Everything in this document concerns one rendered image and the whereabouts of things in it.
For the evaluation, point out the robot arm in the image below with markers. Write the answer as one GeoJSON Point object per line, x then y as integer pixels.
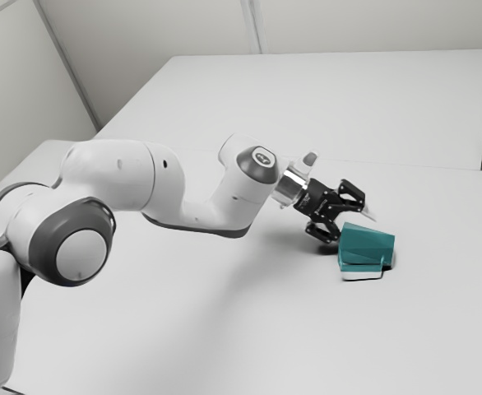
{"type": "Point", "coordinates": [113, 181]}

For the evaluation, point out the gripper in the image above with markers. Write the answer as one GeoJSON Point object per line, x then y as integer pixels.
{"type": "Point", "coordinates": [316, 199]}

